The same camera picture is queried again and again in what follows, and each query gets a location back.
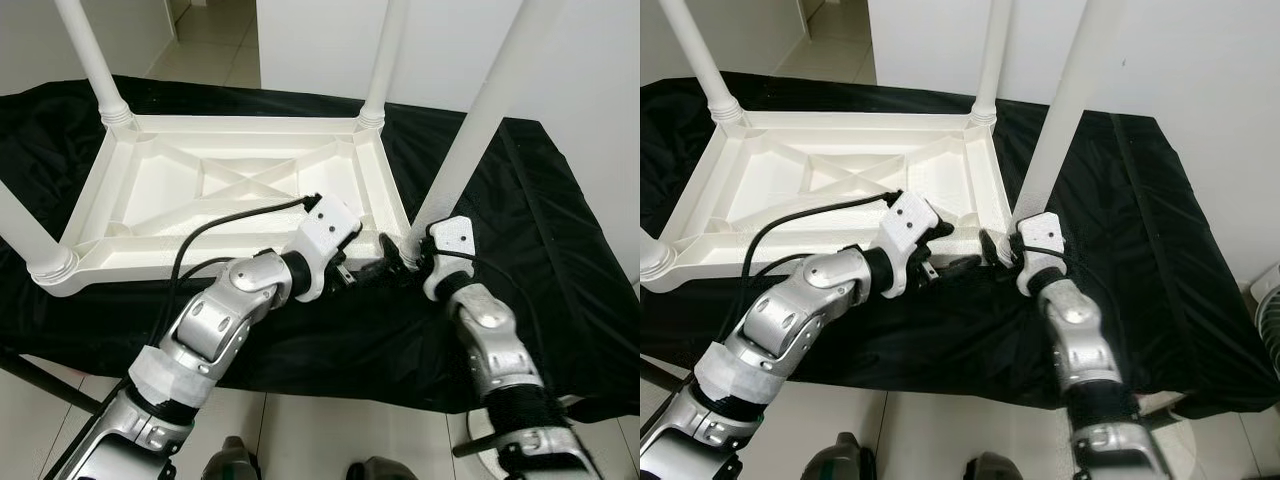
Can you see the grey robot leg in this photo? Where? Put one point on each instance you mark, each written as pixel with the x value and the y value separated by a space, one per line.
pixel 382 470
pixel 230 460
pixel 993 468
pixel 838 458

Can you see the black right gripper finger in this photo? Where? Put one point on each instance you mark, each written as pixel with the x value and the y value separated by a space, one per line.
pixel 990 247
pixel 392 250

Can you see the grey robot right leg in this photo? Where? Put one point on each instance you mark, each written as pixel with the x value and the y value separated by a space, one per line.
pixel 382 470
pixel 993 468

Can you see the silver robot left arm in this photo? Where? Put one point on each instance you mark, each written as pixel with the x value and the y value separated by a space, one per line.
pixel 210 330
pixel 790 320

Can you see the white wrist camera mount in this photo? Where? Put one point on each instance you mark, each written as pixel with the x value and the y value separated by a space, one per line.
pixel 905 230
pixel 450 245
pixel 325 235
pixel 1042 240

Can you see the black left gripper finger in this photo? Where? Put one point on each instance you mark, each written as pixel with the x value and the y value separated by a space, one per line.
pixel 354 232
pixel 960 267
pixel 942 232
pixel 378 270

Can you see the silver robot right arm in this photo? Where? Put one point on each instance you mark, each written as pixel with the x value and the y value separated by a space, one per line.
pixel 1085 345
pixel 500 350

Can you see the white pedestal fan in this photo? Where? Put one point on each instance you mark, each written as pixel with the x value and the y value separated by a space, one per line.
pixel 1268 310
pixel 490 440

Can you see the white plastic table leg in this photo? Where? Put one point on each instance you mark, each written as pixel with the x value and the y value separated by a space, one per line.
pixel 480 120
pixel 652 255
pixel 385 50
pixel 30 240
pixel 1065 110
pixel 700 60
pixel 993 50
pixel 95 60

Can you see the black table cloth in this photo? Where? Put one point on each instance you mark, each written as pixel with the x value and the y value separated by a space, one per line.
pixel 1180 300
pixel 560 300

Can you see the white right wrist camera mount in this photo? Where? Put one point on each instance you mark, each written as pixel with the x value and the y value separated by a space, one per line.
pixel 1042 240
pixel 450 245

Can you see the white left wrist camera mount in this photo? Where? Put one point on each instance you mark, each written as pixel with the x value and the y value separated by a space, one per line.
pixel 325 235
pixel 905 230

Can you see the white plastic children table top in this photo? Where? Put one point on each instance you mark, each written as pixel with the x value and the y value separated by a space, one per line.
pixel 760 185
pixel 150 190

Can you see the grey robot left leg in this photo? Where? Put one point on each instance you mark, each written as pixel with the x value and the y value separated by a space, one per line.
pixel 838 458
pixel 230 460

